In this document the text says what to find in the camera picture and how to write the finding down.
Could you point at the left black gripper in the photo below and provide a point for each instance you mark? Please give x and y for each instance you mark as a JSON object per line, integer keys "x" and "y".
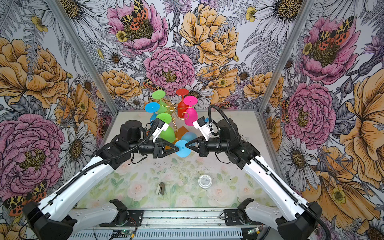
{"x": 160, "y": 148}

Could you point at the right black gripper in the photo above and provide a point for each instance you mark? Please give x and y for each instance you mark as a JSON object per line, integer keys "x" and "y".
{"x": 202, "y": 149}

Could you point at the light blue wine glass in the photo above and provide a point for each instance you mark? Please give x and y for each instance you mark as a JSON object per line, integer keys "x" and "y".
{"x": 183, "y": 151}

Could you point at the magenta wine glass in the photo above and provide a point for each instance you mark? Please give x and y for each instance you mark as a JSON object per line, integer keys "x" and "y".
{"x": 191, "y": 114}

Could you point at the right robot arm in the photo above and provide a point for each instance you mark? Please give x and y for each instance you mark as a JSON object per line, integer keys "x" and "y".
{"x": 295, "y": 217}

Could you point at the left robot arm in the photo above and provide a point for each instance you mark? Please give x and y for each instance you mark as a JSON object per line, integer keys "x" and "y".
{"x": 55, "y": 218}

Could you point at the front green wine glass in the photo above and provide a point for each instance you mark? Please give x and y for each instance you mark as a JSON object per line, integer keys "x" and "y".
{"x": 168, "y": 134}

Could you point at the green wine glass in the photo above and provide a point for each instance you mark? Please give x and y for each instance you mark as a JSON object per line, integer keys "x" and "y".
{"x": 158, "y": 97}
{"x": 168, "y": 134}

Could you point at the orange wooden rack base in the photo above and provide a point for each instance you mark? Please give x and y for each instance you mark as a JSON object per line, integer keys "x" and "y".
{"x": 180, "y": 133}

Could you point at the red wine glass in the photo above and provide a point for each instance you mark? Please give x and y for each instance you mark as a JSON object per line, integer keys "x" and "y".
{"x": 182, "y": 107}

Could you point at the cyan wine glass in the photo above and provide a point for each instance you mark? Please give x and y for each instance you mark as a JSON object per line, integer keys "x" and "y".
{"x": 152, "y": 108}

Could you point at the back green wine glass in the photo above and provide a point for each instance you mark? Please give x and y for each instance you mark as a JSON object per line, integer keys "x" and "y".
{"x": 158, "y": 97}

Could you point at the white round jar lid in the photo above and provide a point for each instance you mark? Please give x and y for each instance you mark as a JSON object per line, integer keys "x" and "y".
{"x": 205, "y": 181}

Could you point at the small grey key fob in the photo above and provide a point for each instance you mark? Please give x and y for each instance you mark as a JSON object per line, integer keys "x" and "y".
{"x": 161, "y": 189}

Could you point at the gold wire glass rack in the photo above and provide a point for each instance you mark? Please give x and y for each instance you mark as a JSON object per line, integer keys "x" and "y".
{"x": 176, "y": 121}

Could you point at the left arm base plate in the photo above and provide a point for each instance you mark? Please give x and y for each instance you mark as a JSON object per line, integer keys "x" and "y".
{"x": 133, "y": 218}

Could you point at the aluminium front rail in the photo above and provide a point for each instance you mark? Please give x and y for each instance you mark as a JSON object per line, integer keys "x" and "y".
{"x": 163, "y": 224}

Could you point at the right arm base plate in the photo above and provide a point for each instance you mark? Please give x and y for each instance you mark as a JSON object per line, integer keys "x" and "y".
{"x": 233, "y": 218}

